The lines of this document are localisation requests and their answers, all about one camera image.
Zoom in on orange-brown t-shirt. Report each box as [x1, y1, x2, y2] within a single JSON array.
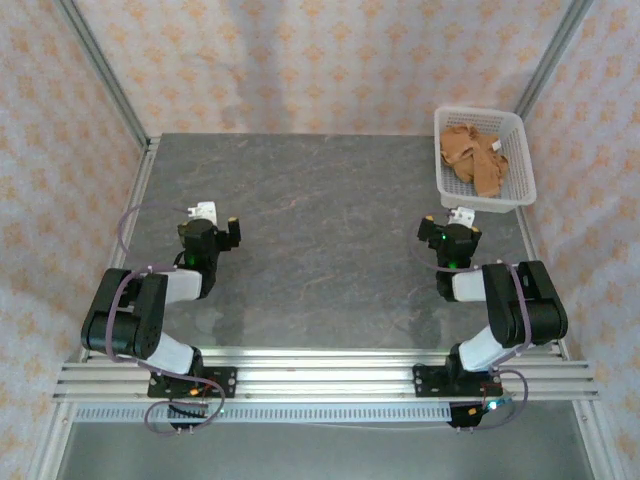
[[439, 124, 510, 198]]

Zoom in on white plastic mesh basket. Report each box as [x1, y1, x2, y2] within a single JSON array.
[[433, 105, 539, 214]]

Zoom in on aluminium mounting beam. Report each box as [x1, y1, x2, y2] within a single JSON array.
[[52, 347, 600, 403]]

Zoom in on patterned backdrop cloth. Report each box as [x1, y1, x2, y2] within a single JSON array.
[[0, 0, 640, 480]]

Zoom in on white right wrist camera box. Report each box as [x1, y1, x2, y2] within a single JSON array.
[[446, 205, 476, 227]]

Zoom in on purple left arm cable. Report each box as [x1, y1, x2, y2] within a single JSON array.
[[104, 203, 227, 437]]

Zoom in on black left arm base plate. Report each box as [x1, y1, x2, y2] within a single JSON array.
[[147, 366, 238, 400]]

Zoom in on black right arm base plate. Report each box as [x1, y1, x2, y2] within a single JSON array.
[[412, 363, 503, 400]]

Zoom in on aluminium frame post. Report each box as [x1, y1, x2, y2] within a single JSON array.
[[514, 0, 595, 119], [52, 0, 152, 147]]

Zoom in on white slotted cable duct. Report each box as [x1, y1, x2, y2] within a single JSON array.
[[73, 403, 454, 424]]

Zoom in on aluminium frame leg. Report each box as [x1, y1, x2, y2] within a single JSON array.
[[27, 402, 76, 480], [572, 399, 624, 480]]

